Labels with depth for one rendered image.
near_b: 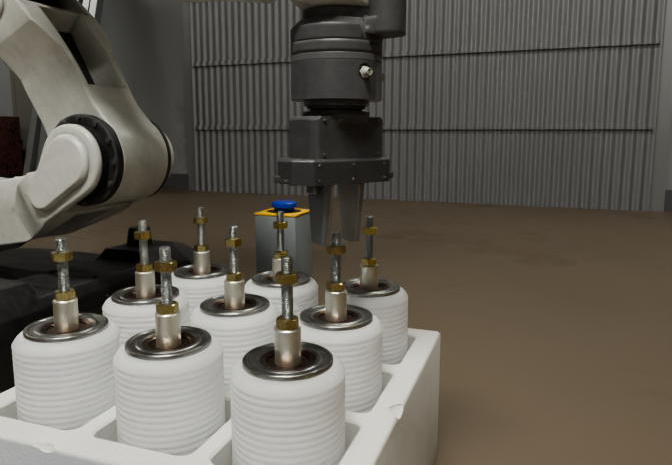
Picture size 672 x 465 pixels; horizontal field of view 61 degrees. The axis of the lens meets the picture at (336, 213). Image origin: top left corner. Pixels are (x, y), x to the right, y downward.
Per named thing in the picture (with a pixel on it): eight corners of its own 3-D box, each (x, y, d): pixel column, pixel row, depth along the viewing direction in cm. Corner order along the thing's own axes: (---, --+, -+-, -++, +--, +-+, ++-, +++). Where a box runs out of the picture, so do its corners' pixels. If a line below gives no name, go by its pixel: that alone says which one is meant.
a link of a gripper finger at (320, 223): (314, 241, 58) (314, 180, 57) (333, 246, 55) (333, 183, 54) (301, 243, 57) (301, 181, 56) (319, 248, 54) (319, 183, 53)
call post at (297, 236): (257, 402, 93) (253, 215, 89) (276, 384, 100) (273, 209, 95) (297, 409, 91) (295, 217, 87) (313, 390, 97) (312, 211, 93)
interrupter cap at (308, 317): (340, 305, 64) (340, 299, 64) (388, 322, 58) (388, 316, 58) (284, 319, 59) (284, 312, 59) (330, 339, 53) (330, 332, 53)
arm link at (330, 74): (357, 175, 64) (357, 66, 62) (417, 182, 56) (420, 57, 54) (257, 181, 56) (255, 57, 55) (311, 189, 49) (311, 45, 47)
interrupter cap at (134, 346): (105, 353, 50) (105, 346, 50) (167, 327, 56) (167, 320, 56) (170, 370, 46) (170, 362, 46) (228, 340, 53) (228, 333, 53)
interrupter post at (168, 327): (149, 349, 51) (147, 313, 50) (168, 340, 53) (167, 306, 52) (169, 353, 50) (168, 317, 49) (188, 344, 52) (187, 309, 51)
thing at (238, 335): (193, 444, 68) (187, 298, 65) (272, 431, 71) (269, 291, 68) (198, 492, 59) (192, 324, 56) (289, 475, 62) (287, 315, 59)
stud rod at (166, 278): (160, 329, 51) (156, 246, 50) (169, 326, 52) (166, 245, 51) (166, 331, 50) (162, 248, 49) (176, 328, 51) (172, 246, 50)
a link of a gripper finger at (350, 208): (357, 243, 57) (357, 181, 56) (338, 238, 59) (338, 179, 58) (369, 241, 58) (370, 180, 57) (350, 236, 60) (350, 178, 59)
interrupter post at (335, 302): (337, 315, 60) (337, 285, 60) (352, 321, 58) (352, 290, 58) (319, 320, 59) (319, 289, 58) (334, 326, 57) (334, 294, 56)
